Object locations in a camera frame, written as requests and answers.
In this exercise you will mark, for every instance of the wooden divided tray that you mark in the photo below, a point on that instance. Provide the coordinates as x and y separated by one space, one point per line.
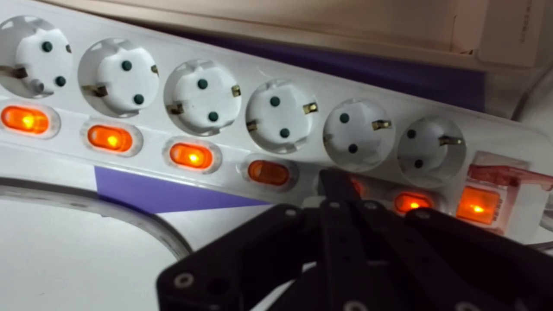
486 36

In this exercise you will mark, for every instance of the purple mat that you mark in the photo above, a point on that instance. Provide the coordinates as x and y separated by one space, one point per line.
456 87

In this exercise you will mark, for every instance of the metal bowl rim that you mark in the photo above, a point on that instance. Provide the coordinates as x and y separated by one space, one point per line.
87 201

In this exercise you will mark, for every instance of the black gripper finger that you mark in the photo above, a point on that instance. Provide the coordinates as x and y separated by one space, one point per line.
337 189

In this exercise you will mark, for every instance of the white switched power strip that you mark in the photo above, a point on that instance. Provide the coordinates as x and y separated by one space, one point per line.
83 93

